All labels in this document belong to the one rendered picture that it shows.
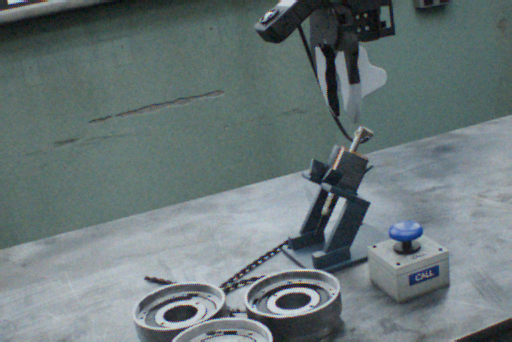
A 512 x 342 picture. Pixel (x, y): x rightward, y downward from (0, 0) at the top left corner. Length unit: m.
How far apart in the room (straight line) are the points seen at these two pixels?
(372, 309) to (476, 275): 0.14
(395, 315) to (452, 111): 2.08
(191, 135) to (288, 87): 0.38
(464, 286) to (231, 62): 1.67
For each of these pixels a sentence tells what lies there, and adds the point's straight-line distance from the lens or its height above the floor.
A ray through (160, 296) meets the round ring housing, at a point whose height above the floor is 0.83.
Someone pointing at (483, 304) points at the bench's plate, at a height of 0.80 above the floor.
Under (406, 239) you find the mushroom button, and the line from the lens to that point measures 0.78.
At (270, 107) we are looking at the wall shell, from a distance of 2.42.
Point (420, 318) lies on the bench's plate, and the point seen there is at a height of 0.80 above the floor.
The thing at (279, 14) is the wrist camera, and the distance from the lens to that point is 0.81.
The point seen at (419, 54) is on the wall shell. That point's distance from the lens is 2.67.
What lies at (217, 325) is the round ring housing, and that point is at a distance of 0.72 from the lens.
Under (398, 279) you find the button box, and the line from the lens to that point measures 0.77.
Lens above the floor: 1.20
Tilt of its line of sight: 18 degrees down
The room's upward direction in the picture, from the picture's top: 9 degrees counter-clockwise
